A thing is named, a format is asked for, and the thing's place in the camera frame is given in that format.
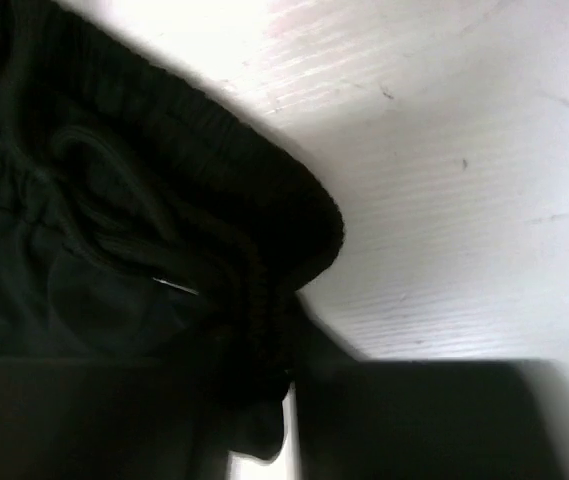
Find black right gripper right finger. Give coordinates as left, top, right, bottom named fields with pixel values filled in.
left=293, top=299, right=569, bottom=479

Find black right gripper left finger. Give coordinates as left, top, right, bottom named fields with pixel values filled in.
left=0, top=359, right=228, bottom=479

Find black trousers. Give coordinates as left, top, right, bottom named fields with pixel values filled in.
left=0, top=1, right=344, bottom=460

